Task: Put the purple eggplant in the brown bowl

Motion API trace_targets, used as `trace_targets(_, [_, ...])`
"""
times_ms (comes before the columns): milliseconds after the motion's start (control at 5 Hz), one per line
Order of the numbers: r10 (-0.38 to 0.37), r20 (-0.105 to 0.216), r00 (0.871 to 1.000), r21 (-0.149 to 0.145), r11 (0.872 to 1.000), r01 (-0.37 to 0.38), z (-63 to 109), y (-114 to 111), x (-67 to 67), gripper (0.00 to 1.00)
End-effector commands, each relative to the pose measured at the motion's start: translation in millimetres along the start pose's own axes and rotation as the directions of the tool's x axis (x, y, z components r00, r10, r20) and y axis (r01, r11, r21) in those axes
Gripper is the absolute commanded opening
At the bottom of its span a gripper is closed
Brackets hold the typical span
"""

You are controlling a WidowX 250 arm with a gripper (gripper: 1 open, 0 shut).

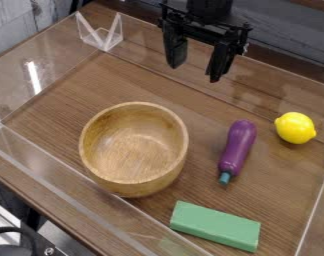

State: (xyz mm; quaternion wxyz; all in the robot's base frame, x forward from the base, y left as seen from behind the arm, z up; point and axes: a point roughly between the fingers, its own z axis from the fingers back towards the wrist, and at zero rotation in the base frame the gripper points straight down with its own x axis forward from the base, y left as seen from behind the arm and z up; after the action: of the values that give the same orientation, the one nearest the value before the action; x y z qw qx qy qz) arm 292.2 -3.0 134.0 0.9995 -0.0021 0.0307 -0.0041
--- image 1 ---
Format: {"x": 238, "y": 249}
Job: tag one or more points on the brown wooden bowl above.
{"x": 132, "y": 148}

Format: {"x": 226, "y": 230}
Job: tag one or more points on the green rectangular block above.
{"x": 215, "y": 226}

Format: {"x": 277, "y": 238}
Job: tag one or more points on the yellow toy lemon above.
{"x": 294, "y": 128}

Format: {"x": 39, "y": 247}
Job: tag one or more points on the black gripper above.
{"x": 205, "y": 21}

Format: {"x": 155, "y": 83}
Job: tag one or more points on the clear acrylic tray walls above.
{"x": 100, "y": 58}

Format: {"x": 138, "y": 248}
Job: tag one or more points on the purple toy eggplant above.
{"x": 241, "y": 138}

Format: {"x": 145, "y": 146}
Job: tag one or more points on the black metal bracket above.
{"x": 32, "y": 240}

